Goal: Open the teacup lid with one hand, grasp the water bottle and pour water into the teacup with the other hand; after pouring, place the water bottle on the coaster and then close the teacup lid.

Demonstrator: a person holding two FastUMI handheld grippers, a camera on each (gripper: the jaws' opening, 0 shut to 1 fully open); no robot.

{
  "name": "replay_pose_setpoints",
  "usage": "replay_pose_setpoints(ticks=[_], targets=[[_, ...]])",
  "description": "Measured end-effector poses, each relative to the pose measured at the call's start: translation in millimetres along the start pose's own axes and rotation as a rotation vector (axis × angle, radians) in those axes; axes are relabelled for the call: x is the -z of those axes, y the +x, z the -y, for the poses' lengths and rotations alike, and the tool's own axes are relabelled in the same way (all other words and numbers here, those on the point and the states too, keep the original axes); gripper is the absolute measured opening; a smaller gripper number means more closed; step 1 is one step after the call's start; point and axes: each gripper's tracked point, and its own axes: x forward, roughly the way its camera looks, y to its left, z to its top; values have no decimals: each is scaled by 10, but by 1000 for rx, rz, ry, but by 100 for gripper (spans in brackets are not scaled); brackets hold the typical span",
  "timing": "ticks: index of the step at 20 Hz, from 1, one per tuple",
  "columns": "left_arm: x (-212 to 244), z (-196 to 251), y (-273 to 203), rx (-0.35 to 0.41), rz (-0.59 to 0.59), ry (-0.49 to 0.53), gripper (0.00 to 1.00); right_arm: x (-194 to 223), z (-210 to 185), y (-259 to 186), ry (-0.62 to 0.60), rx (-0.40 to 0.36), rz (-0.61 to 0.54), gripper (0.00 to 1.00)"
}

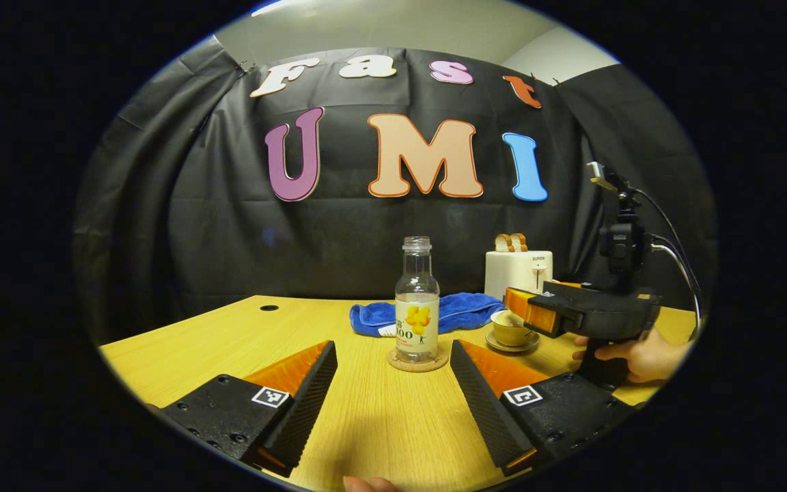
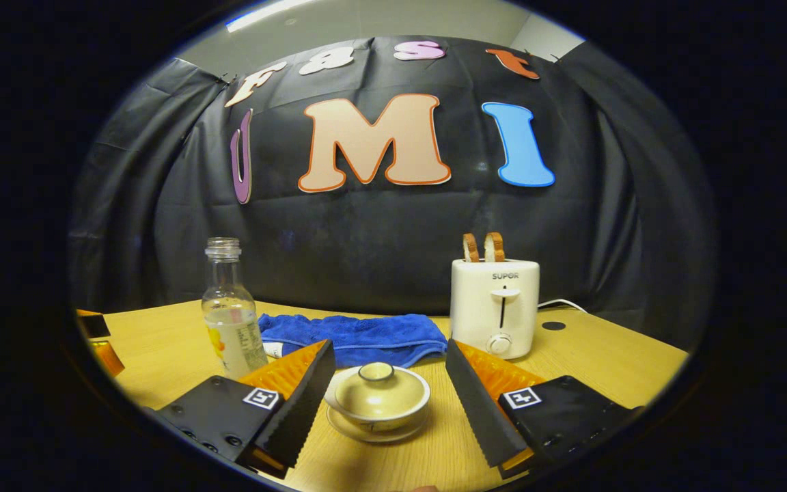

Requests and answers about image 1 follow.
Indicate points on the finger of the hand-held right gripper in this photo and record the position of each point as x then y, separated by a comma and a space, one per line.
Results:
568, 284
537, 316

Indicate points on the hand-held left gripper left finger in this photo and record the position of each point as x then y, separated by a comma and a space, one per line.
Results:
308, 396

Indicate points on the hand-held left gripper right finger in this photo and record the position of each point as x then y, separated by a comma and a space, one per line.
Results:
479, 400

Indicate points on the cream ceramic teacup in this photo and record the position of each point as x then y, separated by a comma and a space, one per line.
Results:
508, 333

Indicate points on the round cork coaster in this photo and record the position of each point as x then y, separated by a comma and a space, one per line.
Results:
404, 364

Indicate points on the clear water bottle yellow label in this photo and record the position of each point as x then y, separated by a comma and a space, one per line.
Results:
417, 328

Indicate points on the cream ceramic saucer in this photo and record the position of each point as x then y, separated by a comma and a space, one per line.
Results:
503, 347

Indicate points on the white toaster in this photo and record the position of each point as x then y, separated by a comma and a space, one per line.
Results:
513, 270

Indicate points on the toast bread slice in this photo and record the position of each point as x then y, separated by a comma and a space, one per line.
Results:
518, 242
501, 243

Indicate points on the blue towel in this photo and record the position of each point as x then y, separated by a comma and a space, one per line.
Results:
373, 318

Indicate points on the black backdrop cloth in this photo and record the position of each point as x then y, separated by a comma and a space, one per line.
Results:
229, 239

